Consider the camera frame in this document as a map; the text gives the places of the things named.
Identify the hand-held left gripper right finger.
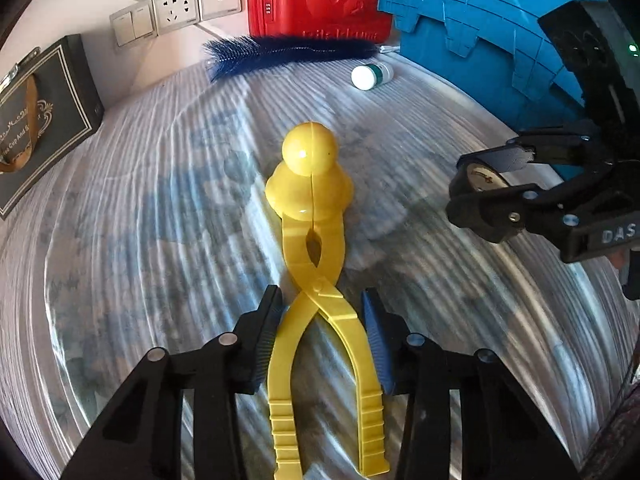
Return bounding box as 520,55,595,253
361,287,581,480

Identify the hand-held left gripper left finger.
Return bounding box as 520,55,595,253
60,284,285,480

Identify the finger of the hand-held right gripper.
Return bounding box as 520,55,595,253
446,160,618,245
457,119,621,181

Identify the blue plastic crate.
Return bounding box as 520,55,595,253
377,0,608,133

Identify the yellow duck snowball clamp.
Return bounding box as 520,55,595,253
264,121,392,478

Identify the striped cloth-covered desktop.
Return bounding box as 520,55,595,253
0,42,631,480

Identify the green bottle with white cap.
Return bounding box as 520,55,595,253
351,62,395,92

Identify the red bear-embossed case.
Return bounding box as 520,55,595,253
246,0,393,45

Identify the blue bottle brush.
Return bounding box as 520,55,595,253
201,35,381,83

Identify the dark gift box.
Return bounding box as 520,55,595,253
0,34,106,222

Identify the small metal clip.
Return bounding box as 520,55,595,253
0,46,42,95

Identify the white wall switch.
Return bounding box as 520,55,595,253
109,0,157,50

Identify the white wall power socket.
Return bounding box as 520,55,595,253
151,0,201,36

